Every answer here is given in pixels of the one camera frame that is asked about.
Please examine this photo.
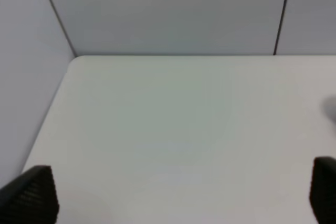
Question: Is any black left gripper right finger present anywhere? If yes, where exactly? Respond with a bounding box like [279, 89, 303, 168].
[309, 156, 335, 223]

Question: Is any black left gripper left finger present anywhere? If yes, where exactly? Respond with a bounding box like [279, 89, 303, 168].
[1, 165, 59, 223]

